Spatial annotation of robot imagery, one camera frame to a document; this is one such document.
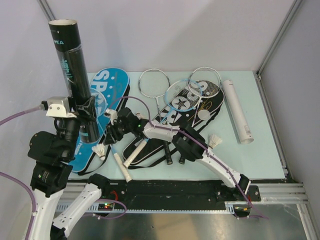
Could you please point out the aluminium frame post right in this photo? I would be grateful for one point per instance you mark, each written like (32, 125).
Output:
(285, 25)

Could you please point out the blue racket bag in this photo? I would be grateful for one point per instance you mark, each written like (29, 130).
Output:
(106, 86)

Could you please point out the white shuttlecock right table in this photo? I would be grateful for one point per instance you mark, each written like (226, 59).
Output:
(99, 150)

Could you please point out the aluminium frame post left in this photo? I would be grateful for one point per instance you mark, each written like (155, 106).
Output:
(47, 10)

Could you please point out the white racket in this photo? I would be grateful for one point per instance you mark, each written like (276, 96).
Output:
(153, 83)
(211, 98)

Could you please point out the white racket right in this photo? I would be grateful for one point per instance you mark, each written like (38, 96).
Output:
(211, 98)

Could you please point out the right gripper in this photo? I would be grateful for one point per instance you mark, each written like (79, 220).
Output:
(112, 136)

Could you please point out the white racket left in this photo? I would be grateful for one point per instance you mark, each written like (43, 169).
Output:
(153, 83)

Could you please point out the black shuttlecock tube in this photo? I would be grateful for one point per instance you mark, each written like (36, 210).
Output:
(67, 42)

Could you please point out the black racket bag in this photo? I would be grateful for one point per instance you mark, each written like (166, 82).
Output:
(182, 96)

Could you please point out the aluminium rail right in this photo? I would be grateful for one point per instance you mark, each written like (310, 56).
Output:
(288, 175)

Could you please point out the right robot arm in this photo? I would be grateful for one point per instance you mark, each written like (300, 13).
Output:
(188, 142)

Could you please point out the white cable duct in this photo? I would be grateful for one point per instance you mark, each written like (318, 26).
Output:
(202, 208)

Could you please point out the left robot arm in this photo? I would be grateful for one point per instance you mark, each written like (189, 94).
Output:
(53, 154)

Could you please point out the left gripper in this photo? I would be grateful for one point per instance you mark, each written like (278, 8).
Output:
(87, 108)

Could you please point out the white shuttlecock centre table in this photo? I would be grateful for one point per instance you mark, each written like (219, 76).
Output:
(139, 115)

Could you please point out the blue racket on black bag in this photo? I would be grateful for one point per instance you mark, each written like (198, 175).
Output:
(161, 132)

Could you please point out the white shuttlecock table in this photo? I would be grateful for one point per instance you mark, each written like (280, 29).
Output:
(99, 150)
(139, 115)

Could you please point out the white shuttlecock tube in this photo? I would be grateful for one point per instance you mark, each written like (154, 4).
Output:
(241, 125)

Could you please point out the white shuttlecock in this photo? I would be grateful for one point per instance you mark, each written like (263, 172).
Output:
(214, 141)

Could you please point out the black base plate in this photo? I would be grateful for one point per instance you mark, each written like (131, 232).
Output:
(147, 193)

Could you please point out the aluminium frame post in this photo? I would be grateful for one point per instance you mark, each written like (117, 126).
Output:
(47, 10)
(285, 25)

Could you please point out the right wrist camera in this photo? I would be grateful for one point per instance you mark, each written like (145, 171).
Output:
(112, 115)

